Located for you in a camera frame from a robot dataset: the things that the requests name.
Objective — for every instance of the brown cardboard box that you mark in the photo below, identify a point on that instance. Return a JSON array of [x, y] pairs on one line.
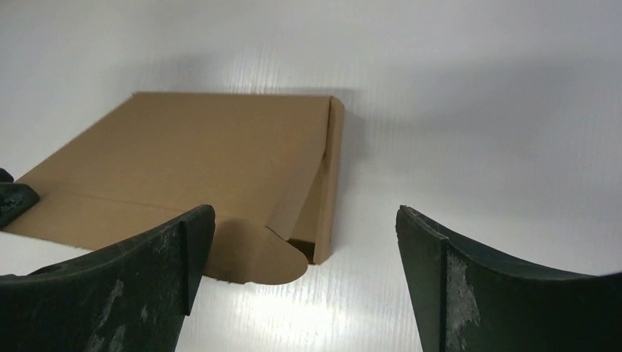
[[267, 164]]

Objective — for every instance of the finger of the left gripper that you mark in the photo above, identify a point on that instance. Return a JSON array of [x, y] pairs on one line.
[[16, 198]]

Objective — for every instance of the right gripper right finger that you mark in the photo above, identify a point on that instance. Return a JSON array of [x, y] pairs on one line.
[[468, 296]]

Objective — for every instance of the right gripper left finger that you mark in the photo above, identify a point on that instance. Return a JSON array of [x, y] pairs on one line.
[[130, 296]]

